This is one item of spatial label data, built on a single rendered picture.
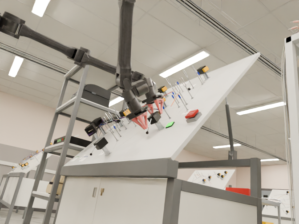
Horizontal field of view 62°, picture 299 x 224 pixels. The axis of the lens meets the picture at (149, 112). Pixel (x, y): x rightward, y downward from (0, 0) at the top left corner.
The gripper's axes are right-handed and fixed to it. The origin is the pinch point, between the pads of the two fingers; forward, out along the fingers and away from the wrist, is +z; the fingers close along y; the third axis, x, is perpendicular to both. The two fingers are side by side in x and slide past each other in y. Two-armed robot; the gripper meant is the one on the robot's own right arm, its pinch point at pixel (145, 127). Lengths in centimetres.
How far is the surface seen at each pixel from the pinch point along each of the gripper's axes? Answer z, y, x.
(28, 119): -122, 690, -344
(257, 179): 50, -29, -25
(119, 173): 13.3, 14.3, 15.4
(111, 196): 23.2, 25.4, 16.6
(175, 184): 20.7, -18.3, 22.4
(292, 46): -4, -66, -28
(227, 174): 217, 165, -385
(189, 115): 3.5, -21.2, -5.9
